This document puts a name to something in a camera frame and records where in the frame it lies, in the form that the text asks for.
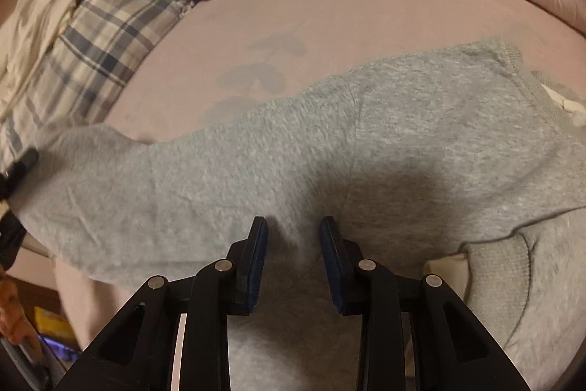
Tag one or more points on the pink bed sheet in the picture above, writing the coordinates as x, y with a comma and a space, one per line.
329, 15

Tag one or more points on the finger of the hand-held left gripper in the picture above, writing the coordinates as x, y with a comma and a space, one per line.
23, 166
9, 237

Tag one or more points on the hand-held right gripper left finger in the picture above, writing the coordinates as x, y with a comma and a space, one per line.
256, 267

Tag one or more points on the white crumpled cloth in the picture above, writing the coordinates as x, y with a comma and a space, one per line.
32, 24

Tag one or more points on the grey sweatshirt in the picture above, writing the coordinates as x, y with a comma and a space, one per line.
320, 153

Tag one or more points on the plaid pillow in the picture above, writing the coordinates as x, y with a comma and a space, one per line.
105, 38

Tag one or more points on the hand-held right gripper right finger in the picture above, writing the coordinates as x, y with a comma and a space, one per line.
330, 267

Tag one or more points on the yellow box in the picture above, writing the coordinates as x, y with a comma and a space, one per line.
54, 322

